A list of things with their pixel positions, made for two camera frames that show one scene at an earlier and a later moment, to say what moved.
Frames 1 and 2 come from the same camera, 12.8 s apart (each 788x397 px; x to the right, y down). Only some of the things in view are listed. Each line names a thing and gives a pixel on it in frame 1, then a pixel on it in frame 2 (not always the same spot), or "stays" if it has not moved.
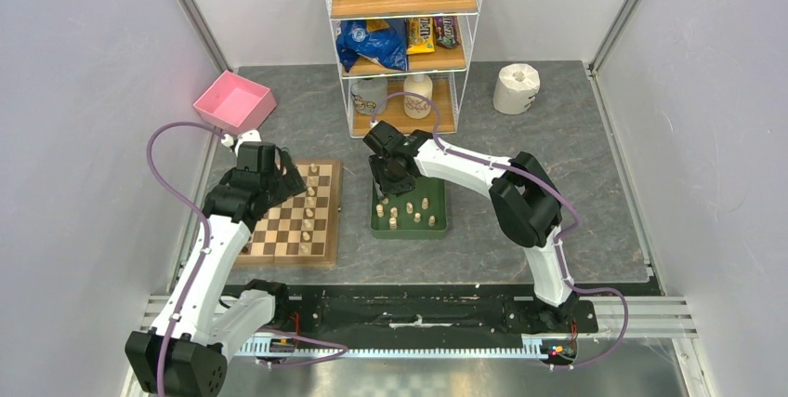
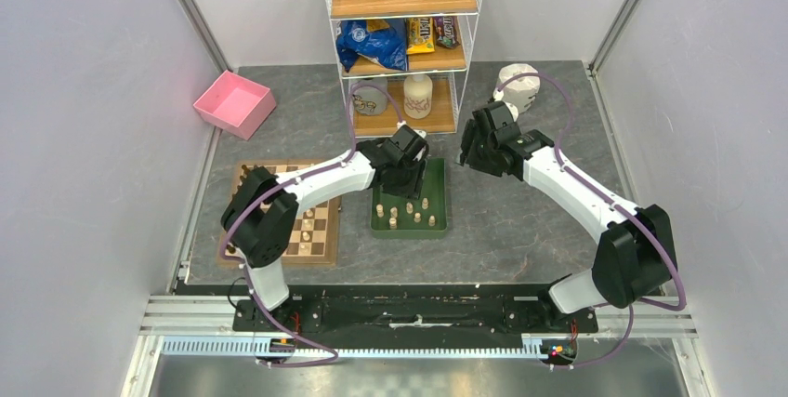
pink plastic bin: [234, 103] stays
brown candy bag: [447, 32] stays
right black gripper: [383, 184] → [474, 136]
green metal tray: [421, 214] stays
